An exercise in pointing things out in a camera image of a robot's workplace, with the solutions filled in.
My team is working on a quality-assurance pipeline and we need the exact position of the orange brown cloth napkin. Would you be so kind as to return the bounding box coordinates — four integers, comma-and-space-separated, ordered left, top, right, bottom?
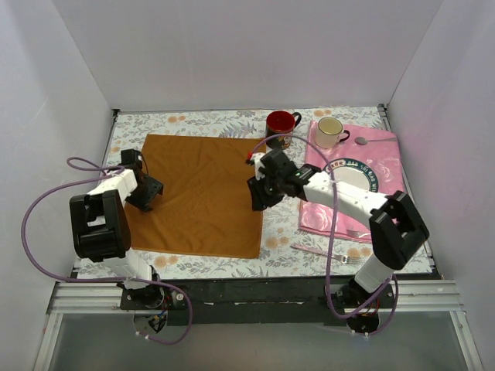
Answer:
125, 134, 262, 259

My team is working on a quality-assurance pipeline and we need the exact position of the pink handled fork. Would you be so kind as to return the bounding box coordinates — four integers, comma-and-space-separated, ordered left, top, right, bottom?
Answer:
290, 243, 362, 265

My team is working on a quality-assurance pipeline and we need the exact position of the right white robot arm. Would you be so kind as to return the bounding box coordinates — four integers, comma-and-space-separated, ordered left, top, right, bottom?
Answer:
247, 149, 429, 308

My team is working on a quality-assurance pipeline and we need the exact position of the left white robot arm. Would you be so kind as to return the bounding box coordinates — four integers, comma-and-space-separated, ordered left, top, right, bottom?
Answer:
70, 149, 165, 309

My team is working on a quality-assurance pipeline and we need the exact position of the black red floral mug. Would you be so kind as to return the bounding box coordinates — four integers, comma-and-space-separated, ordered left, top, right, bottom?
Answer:
265, 111, 302, 149

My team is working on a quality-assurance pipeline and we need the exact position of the floral tablecloth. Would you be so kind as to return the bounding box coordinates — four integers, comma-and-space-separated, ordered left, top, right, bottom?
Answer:
76, 107, 434, 282

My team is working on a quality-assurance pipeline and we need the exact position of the cream enamel cup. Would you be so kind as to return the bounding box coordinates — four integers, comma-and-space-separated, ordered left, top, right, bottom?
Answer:
315, 117, 350, 149

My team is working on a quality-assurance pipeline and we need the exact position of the white plate blue rim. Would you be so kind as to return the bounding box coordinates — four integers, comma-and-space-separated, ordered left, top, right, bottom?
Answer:
326, 158, 379, 192

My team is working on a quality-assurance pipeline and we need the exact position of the silver spoon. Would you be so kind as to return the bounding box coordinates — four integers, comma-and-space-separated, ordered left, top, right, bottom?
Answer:
354, 137, 397, 146

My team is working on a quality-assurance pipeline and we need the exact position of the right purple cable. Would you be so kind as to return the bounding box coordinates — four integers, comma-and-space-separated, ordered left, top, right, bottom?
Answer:
247, 134, 399, 336

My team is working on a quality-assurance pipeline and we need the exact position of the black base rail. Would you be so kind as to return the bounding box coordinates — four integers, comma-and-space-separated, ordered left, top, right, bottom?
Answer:
119, 276, 399, 326

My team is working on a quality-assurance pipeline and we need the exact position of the aluminium frame rail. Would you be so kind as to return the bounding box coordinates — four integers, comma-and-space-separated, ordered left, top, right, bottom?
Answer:
32, 280, 136, 371

